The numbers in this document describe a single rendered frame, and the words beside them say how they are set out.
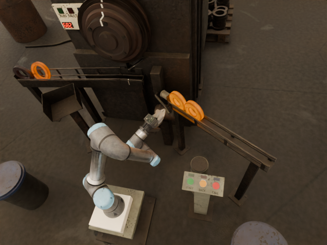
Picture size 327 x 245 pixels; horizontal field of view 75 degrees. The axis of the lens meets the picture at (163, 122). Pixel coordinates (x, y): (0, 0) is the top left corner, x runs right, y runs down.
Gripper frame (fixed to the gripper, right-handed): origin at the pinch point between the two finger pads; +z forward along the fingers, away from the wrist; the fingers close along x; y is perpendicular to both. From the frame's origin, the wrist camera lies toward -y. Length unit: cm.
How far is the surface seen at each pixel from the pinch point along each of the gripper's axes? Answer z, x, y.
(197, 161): -11.1, -35.8, -16.9
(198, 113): 12.3, -21.2, 0.1
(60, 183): -111, 58, -39
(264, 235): -18, -91, -24
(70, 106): -46, 69, 3
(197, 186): -23, -49, -6
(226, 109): 54, 0, -93
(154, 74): 16.7, 26.5, 3.0
